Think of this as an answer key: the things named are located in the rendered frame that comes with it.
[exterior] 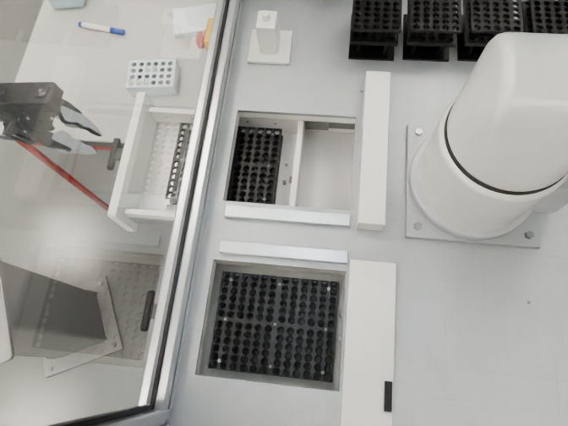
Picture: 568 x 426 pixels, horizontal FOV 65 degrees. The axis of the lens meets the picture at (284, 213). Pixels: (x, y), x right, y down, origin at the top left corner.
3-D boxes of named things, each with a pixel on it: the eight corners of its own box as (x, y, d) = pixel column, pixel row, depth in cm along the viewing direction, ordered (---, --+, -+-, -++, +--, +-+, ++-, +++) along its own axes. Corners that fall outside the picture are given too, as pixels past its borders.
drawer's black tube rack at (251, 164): (174, 208, 97) (164, 198, 91) (188, 137, 102) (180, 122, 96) (275, 216, 95) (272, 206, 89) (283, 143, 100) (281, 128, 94)
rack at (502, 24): (457, 61, 92) (471, 30, 83) (456, 16, 95) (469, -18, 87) (505, 62, 91) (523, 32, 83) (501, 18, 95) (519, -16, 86)
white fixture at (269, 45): (247, 63, 95) (240, 30, 85) (252, 31, 98) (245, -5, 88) (289, 65, 94) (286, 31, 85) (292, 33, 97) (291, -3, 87)
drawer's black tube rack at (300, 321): (215, 368, 85) (207, 368, 79) (228, 277, 91) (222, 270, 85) (330, 381, 83) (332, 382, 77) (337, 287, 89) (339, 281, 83)
